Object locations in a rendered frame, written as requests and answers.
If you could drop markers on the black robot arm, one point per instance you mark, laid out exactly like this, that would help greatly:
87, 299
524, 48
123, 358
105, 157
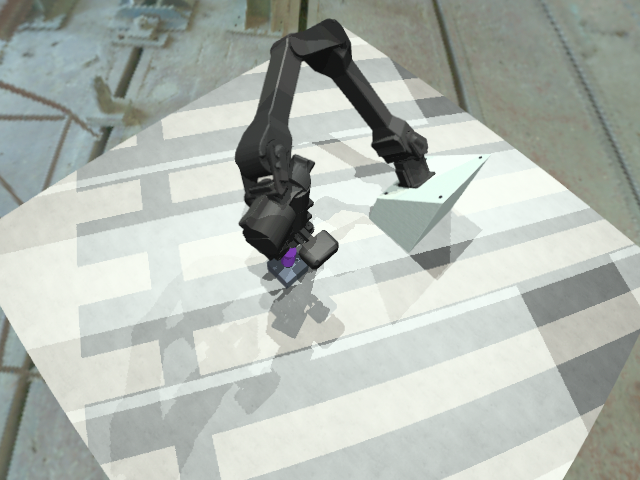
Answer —
265, 146

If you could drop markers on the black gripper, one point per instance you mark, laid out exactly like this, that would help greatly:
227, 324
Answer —
316, 250

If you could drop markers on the purple marker cap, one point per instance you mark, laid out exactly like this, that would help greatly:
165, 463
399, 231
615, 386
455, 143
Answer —
289, 258

